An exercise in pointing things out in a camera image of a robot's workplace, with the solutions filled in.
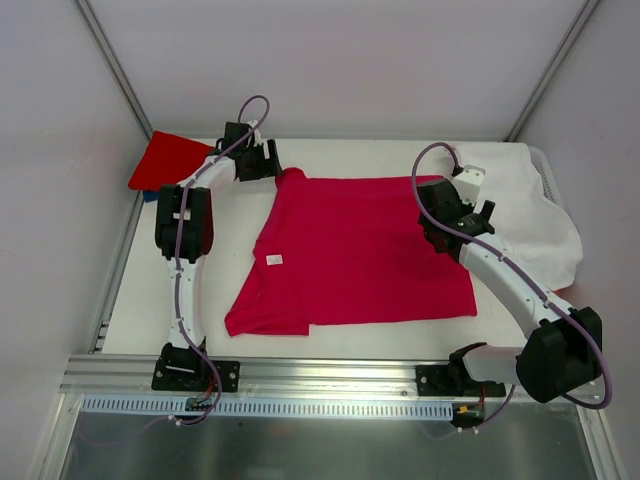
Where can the folded blue t shirt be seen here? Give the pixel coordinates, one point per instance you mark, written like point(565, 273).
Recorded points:
point(150, 195)

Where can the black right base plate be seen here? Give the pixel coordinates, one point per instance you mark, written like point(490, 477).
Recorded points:
point(453, 380)

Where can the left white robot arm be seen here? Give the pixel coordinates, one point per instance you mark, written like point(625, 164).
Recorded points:
point(184, 234)

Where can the white slotted cable duct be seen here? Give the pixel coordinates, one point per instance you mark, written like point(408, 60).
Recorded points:
point(263, 407)

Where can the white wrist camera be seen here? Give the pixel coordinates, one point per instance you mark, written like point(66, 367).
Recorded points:
point(256, 138)
point(468, 181)

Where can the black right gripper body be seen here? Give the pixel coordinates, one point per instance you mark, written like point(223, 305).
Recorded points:
point(440, 201)

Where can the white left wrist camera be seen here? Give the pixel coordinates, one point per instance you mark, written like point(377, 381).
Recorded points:
point(256, 138)

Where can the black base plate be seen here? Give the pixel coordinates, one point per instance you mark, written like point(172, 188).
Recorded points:
point(195, 376)
point(453, 380)

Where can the white perforated plastic basket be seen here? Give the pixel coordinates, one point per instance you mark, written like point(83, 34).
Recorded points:
point(550, 187)

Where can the aluminium mounting rail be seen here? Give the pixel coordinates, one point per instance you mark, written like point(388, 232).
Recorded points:
point(262, 377)

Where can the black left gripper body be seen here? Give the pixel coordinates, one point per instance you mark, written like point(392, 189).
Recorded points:
point(270, 160)

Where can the folded red t shirt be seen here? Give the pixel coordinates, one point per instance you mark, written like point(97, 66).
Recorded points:
point(168, 159)

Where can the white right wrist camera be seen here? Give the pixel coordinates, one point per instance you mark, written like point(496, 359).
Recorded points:
point(468, 181)

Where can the white t shirt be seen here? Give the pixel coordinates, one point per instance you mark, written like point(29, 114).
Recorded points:
point(539, 232)

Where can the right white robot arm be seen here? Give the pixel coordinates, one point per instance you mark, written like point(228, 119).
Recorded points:
point(563, 349)

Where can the crimson pink t shirt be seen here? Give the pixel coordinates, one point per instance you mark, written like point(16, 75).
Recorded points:
point(341, 252)

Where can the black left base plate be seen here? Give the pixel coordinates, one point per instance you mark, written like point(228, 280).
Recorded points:
point(195, 376)

